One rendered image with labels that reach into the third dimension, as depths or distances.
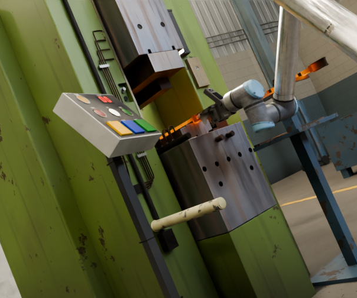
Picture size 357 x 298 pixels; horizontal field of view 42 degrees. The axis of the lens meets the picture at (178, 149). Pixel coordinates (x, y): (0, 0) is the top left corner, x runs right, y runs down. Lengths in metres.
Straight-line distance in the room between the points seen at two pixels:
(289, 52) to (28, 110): 1.31
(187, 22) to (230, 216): 1.18
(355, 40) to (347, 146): 4.59
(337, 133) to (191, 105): 3.75
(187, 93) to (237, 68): 8.02
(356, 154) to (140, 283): 4.28
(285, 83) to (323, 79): 9.63
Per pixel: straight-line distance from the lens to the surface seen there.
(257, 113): 1.94
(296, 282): 2.34
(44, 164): 2.40
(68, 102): 1.66
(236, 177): 2.18
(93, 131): 1.61
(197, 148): 2.07
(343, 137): 6.06
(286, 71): 1.96
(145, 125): 1.80
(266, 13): 11.83
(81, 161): 2.24
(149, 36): 2.27
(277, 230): 2.30
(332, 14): 1.58
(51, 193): 2.38
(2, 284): 7.21
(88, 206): 2.31
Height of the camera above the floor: 0.74
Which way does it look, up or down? 4 degrees up
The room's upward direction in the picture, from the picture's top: 23 degrees counter-clockwise
